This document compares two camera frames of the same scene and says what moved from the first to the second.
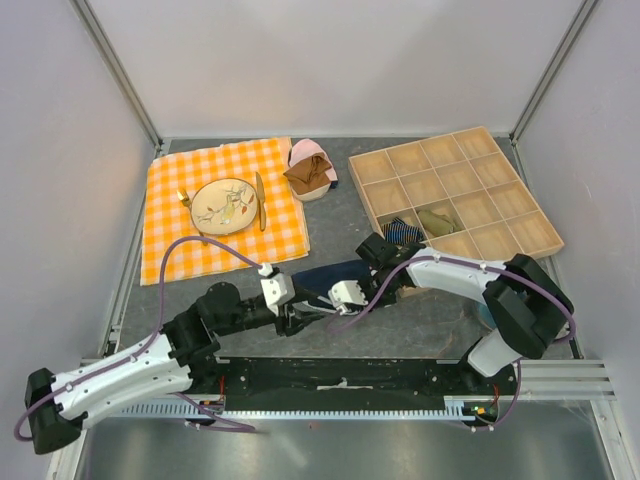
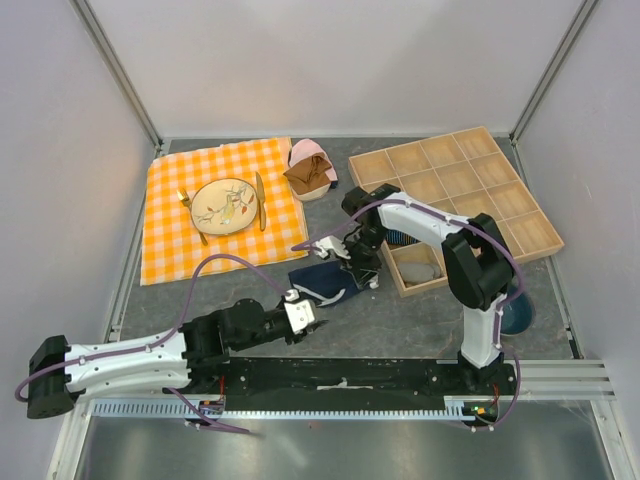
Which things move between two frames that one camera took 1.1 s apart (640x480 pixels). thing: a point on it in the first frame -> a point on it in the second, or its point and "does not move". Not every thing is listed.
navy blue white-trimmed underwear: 314,284 does not move
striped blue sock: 399,232 does not move
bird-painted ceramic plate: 223,206 does not move
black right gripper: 389,301 -> 363,270
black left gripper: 297,318 -> 293,339
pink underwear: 306,148 does not move
